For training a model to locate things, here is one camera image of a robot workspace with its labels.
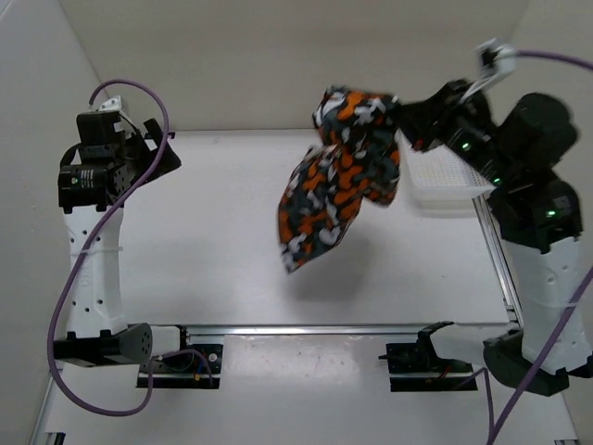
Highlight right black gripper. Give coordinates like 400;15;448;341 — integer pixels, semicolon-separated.
384;77;515;184

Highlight orange camouflage shorts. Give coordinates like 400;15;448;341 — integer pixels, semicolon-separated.
277;85;400;273

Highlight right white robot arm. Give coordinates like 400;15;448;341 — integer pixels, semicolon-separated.
396;80;592;396

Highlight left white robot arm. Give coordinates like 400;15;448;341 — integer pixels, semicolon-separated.
50;107;195;371

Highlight white plastic basket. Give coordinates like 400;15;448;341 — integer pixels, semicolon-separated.
399;139;494;218

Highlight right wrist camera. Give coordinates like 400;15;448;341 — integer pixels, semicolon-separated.
476;39;517;82

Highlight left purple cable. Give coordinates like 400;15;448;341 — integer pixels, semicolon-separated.
47;81;170;417

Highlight front aluminium rail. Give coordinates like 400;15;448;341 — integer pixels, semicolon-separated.
187;324;422;337

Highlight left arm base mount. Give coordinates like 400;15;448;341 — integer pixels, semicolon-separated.
153;327;224;390

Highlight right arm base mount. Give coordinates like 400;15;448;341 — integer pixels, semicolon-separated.
378;343;477;393

